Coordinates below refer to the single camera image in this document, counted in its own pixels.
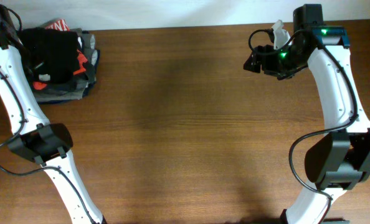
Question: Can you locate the black t-shirt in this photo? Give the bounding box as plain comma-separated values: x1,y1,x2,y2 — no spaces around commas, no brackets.
18,27,80,84

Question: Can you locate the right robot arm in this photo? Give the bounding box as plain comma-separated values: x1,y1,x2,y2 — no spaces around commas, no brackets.
244,4,370,224

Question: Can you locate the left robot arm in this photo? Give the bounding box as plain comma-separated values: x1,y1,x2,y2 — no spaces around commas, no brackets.
0,4,106,223

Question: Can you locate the grey folded garment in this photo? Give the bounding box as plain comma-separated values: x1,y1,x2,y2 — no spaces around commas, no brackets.
32,27,98,105

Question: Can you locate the dark folded garment stack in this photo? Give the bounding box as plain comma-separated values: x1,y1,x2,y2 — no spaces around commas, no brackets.
38,30,101,106

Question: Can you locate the red folded t-shirt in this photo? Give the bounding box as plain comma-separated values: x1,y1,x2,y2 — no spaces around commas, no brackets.
32,19,88,90

